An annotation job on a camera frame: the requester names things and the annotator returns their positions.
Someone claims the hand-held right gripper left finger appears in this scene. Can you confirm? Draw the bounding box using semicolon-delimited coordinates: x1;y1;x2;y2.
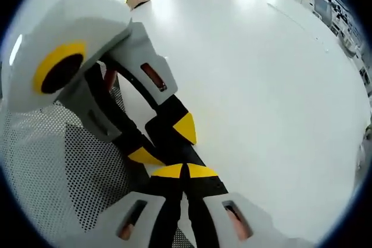
78;163;186;248

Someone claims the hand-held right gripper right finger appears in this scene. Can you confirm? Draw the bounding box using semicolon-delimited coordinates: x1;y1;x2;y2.
185;162;315;248

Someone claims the grey mesh office chair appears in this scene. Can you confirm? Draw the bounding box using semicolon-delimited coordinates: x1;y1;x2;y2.
0;85;192;248

